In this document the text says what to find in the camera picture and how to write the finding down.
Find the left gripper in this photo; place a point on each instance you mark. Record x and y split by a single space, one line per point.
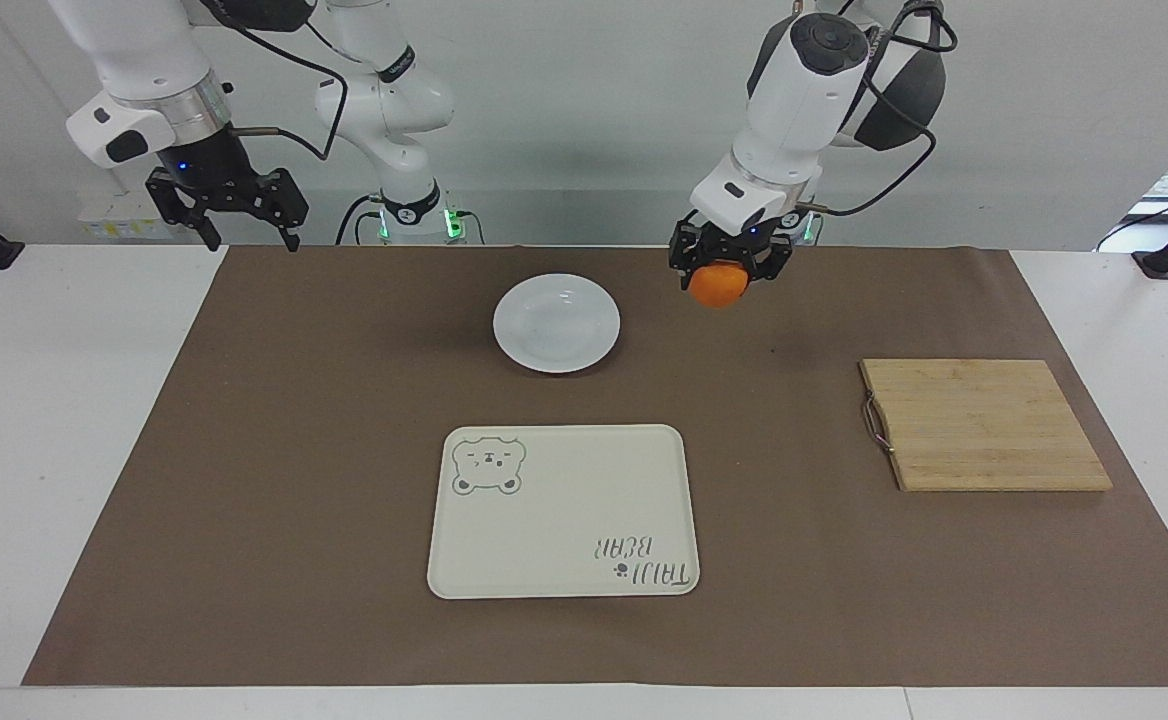
739 245

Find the cream tray with bear print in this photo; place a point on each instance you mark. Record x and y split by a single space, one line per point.
564 510

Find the wooden cutting board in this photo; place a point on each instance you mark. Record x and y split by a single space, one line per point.
984 425

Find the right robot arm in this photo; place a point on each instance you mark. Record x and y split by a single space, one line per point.
134 50

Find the orange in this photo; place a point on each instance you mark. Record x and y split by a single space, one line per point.
719 285

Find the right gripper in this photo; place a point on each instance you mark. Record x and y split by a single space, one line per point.
210 165

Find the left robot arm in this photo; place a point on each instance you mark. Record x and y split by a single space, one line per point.
804 90

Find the white round plate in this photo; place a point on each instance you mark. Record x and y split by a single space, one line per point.
556 323

